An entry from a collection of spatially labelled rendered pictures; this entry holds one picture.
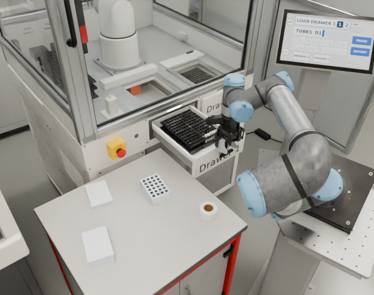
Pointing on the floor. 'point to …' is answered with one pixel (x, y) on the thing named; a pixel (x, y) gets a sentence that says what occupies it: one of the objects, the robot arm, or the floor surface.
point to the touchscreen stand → (304, 87)
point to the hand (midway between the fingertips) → (222, 150)
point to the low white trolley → (146, 235)
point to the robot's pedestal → (293, 262)
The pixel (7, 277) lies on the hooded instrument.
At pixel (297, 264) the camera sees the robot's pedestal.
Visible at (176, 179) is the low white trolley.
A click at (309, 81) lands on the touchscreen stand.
